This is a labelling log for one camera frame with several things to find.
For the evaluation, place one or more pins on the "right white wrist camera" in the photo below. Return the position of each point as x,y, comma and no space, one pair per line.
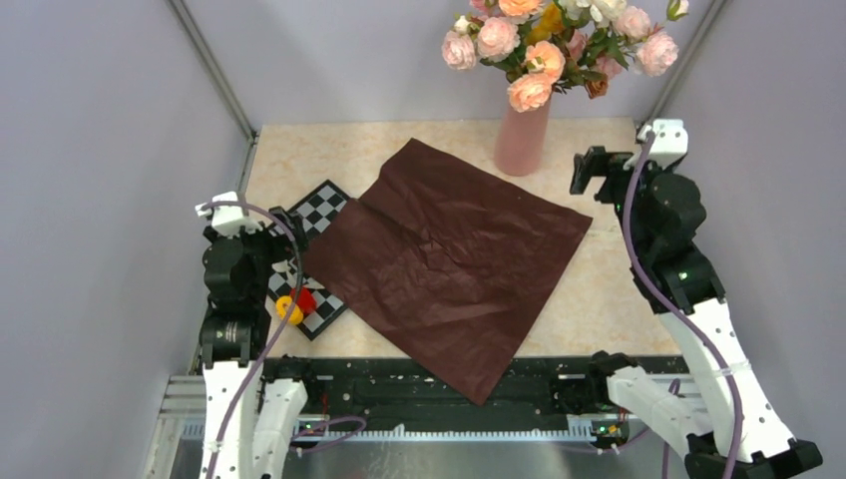
670,143

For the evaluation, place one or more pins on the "dark red wrapping paper sheet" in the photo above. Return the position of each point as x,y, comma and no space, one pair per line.
449,263

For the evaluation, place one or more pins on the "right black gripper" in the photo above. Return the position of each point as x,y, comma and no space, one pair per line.
600,163

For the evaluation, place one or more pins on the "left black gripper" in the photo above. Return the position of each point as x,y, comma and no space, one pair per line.
281,241

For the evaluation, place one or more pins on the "white cream rose stem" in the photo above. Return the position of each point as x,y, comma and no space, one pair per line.
601,12

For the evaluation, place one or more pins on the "peach pink rose stem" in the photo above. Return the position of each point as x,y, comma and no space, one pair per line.
545,63

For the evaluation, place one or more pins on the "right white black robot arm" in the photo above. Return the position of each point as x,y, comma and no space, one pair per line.
737,433

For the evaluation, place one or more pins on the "artificial roses in vase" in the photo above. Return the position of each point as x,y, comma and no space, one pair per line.
486,37

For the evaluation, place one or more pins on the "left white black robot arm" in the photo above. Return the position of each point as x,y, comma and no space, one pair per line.
235,336

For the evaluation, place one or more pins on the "red paper flower bouquet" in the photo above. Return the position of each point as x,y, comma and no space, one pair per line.
520,9

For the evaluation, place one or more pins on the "red toy block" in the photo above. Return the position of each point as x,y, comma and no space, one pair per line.
305,301

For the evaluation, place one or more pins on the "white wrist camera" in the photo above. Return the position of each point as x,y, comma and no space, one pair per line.
670,143
229,221

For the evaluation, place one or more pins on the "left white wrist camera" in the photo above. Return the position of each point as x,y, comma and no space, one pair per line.
229,221

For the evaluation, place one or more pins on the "pale pink rose stem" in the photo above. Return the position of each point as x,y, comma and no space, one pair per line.
655,51

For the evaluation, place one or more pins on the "yellow toy block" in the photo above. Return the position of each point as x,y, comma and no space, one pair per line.
288,310

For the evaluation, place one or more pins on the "pink ceramic vase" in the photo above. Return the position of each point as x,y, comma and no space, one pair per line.
519,147

